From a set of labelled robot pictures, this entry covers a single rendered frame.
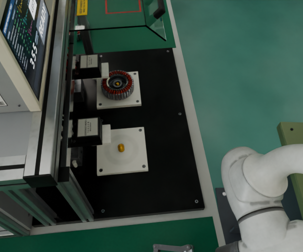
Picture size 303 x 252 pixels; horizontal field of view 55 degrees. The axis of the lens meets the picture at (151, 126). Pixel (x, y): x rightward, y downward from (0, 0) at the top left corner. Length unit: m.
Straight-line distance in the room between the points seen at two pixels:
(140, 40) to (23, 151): 0.82
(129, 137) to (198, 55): 1.48
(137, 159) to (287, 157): 0.45
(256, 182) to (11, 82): 0.50
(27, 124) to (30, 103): 0.04
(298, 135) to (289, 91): 1.24
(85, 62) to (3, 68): 0.45
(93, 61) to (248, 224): 0.63
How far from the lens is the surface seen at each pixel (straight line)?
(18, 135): 0.58
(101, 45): 1.24
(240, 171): 0.66
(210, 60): 2.28
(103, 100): 1.01
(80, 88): 1.00
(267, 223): 0.65
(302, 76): 2.38
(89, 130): 0.78
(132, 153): 0.88
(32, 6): 0.64
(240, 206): 0.67
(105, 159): 0.88
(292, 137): 1.01
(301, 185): 0.95
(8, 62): 0.51
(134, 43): 1.24
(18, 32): 0.54
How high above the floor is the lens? 1.57
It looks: 57 degrees down
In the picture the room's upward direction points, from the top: straight up
